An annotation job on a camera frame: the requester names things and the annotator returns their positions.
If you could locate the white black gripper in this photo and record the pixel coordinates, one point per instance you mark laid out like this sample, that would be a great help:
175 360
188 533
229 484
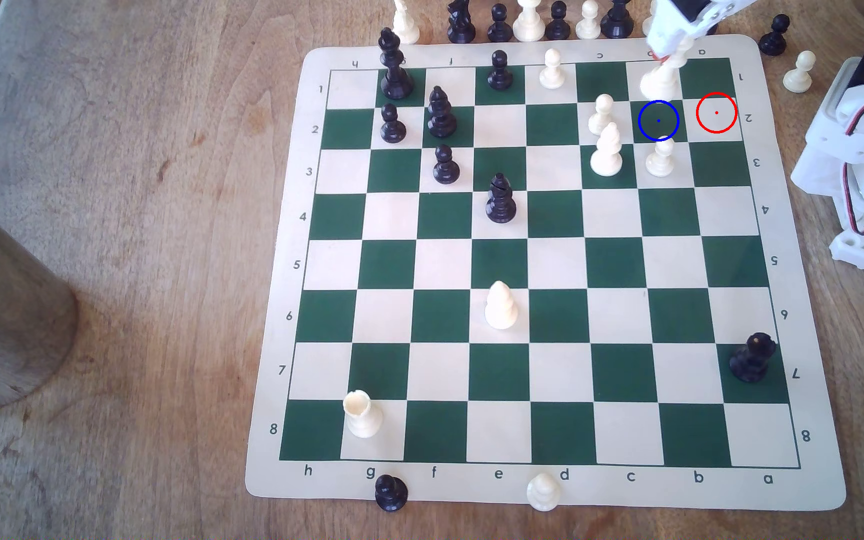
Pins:
668 34

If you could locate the tall white king piece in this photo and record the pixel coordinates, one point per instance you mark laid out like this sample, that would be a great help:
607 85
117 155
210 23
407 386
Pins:
663 81

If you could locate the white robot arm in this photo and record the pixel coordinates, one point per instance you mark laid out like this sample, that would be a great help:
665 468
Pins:
822 146

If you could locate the large black chess piece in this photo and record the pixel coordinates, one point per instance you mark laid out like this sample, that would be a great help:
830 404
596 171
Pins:
617 22
712 30

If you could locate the black pawn chess piece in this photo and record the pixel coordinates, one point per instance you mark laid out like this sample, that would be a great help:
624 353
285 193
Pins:
446 169
500 73
773 39
499 28
393 127
391 495
558 27

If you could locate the white pawn chess piece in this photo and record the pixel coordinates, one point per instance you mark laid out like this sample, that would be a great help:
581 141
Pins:
660 161
601 116
798 76
544 493
588 25
552 72

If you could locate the white bishop chess piece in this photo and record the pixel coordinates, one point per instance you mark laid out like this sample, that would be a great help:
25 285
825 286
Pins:
405 26
607 154
501 309

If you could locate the large white chess piece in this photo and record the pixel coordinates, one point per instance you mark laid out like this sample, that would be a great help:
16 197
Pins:
529 26

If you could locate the black knight chess piece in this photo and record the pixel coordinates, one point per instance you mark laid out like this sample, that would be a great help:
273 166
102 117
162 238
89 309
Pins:
751 360
461 26

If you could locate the black bishop chess piece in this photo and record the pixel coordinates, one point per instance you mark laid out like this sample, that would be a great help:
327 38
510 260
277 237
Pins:
501 202
441 116

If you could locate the green white chess mat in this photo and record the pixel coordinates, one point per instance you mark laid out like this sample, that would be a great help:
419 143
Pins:
559 262

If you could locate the black king chess piece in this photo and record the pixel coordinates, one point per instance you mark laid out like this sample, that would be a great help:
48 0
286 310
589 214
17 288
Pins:
396 75

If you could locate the white rook chess piece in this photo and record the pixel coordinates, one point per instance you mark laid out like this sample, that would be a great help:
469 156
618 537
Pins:
363 418

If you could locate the round wooden post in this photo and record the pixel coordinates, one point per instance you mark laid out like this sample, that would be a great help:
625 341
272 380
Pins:
4 315

